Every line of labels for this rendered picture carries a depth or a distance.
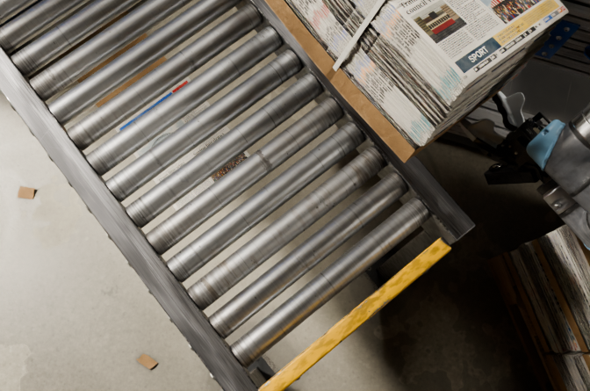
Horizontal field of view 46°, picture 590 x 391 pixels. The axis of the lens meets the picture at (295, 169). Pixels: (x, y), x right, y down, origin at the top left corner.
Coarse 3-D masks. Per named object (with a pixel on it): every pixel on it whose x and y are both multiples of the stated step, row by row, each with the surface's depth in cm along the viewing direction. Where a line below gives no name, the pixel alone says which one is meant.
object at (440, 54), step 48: (432, 0) 104; (480, 0) 107; (528, 0) 110; (384, 48) 106; (432, 48) 99; (480, 48) 101; (528, 48) 113; (384, 96) 112; (432, 96) 103; (480, 96) 114
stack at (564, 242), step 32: (512, 256) 191; (576, 256) 154; (512, 288) 198; (544, 288) 178; (576, 288) 159; (512, 320) 206; (544, 320) 183; (576, 320) 166; (544, 352) 193; (576, 352) 176; (544, 384) 200; (576, 384) 177
